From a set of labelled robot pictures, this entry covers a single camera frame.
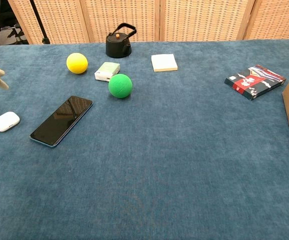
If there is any blue felt table cover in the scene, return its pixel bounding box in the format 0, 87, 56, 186
0, 38, 289, 240

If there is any black smartphone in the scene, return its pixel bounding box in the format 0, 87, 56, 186
29, 95, 94, 148

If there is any pale sticky note pad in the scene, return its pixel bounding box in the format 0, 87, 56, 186
151, 53, 179, 73

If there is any black cast iron teapot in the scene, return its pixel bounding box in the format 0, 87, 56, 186
105, 22, 138, 59

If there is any yellow foam ball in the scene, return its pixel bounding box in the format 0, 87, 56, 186
66, 52, 89, 75

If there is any white earbuds case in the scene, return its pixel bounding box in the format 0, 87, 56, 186
0, 111, 21, 133

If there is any green foam ball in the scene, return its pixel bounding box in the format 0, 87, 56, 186
108, 73, 133, 99

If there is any red black card pack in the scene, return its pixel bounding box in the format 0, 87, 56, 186
224, 64, 287, 101

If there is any black tripod stand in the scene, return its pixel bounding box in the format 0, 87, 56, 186
29, 0, 51, 45

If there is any woven wicker folding screen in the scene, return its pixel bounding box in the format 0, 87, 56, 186
7, 0, 289, 45

